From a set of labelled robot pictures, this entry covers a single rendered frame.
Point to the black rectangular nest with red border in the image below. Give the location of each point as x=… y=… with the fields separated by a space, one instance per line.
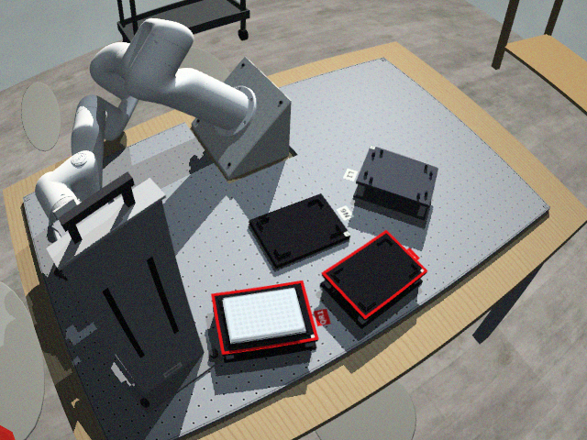
x=371 y=277
x=273 y=346

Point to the white microplate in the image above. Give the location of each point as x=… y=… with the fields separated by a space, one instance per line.
x=263 y=315

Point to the dark grey rectangular nest with corner posts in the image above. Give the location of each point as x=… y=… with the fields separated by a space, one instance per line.
x=399 y=183

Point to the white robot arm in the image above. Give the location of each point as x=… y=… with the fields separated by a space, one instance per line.
x=154 y=56

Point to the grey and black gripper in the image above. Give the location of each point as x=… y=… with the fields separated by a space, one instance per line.
x=58 y=273

